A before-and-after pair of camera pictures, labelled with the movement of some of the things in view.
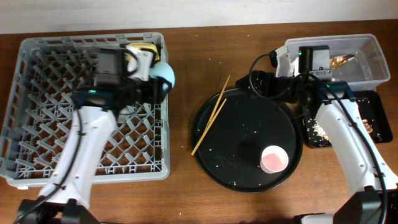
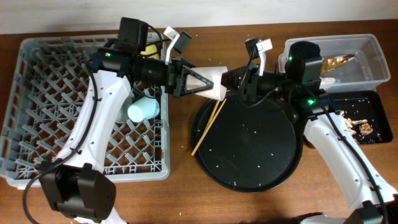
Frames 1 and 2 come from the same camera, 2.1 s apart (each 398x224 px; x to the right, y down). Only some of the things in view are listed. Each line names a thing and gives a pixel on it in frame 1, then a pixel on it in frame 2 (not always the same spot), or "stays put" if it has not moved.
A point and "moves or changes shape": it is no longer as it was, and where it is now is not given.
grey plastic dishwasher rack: [38, 115] stays put
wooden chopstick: [218, 101] stays put
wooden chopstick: [208, 126] stays put
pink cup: [274, 159] → [218, 91]
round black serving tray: [231, 129] stays put
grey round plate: [124, 114] stays put
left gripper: [152, 88] → [179, 66]
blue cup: [163, 70] moves or changes shape
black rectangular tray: [372, 111] stays put
